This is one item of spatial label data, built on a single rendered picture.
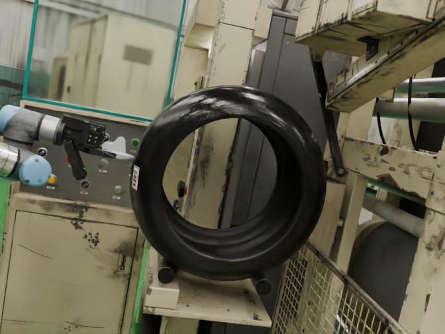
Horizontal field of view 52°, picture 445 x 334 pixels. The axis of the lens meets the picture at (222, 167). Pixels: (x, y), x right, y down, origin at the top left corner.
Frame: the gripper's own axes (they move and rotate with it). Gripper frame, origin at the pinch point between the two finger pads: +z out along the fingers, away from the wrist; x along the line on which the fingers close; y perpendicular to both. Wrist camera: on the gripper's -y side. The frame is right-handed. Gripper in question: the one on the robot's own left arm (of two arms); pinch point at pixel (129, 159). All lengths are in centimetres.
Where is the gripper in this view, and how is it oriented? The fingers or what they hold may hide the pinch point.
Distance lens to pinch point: 131.6
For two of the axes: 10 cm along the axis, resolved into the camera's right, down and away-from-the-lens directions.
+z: 9.5, 2.6, 1.8
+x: -1.4, -1.6, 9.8
